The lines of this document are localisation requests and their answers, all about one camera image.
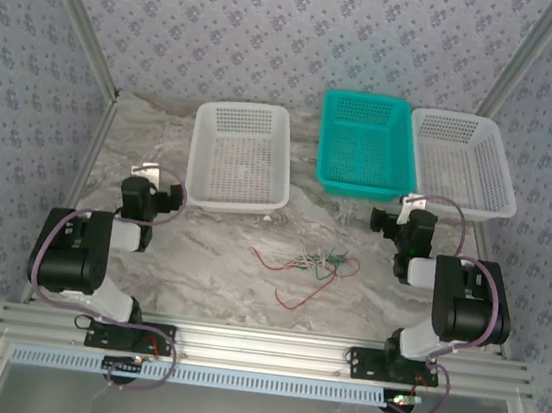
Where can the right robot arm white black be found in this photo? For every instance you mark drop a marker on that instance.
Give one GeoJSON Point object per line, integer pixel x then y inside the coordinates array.
{"type": "Point", "coordinates": [469, 311]}

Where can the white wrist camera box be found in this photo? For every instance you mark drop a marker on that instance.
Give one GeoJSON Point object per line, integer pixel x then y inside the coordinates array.
{"type": "Point", "coordinates": [411, 205]}
{"type": "Point", "coordinates": [145, 171]}

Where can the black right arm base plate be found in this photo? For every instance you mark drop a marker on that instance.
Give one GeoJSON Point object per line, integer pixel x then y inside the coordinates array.
{"type": "Point", "coordinates": [367, 366]}

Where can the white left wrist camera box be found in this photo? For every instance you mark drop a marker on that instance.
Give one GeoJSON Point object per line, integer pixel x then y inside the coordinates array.
{"type": "Point", "coordinates": [145, 171]}

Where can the aluminium frame post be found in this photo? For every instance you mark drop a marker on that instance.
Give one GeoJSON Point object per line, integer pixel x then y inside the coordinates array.
{"type": "Point", "coordinates": [81, 16]}
{"type": "Point", "coordinates": [526, 58]}

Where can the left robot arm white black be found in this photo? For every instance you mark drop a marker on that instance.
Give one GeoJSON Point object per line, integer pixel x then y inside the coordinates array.
{"type": "Point", "coordinates": [72, 262]}

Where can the small black circuit board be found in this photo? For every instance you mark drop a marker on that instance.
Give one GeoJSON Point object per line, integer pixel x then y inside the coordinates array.
{"type": "Point", "coordinates": [123, 364]}
{"type": "Point", "coordinates": [403, 402]}

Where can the white perforated plastic basket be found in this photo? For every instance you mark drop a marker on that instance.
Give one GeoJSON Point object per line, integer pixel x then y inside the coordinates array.
{"type": "Point", "coordinates": [241, 162]}
{"type": "Point", "coordinates": [467, 164]}

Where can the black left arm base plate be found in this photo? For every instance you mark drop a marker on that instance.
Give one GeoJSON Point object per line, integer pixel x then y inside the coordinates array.
{"type": "Point", "coordinates": [103, 339]}

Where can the teal perforated plastic basket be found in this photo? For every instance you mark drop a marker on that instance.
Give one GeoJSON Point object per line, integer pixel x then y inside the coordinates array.
{"type": "Point", "coordinates": [364, 147]}

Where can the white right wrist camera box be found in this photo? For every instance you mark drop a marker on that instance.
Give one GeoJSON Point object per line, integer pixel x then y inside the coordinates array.
{"type": "Point", "coordinates": [411, 205]}

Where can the aluminium cross rail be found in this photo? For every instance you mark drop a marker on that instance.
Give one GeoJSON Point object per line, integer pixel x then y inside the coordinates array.
{"type": "Point", "coordinates": [258, 348]}

